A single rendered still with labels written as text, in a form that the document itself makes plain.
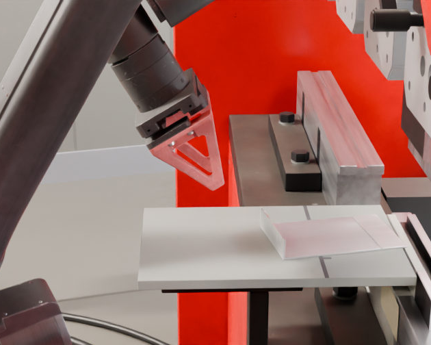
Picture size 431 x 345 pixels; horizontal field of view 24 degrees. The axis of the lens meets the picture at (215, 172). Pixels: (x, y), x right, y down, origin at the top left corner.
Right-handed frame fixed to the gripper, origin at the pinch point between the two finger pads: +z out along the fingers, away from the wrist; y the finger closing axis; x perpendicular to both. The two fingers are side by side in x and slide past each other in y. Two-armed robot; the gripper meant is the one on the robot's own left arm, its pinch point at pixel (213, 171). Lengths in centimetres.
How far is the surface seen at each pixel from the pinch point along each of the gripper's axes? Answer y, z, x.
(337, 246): -2.8, 12.5, -6.9
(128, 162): 289, 72, 68
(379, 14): -16.2, -9.6, -20.2
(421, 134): -4.5, 5.8, -19.4
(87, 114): 287, 46, 71
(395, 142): 85, 41, -20
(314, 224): 2.8, 11.6, -5.6
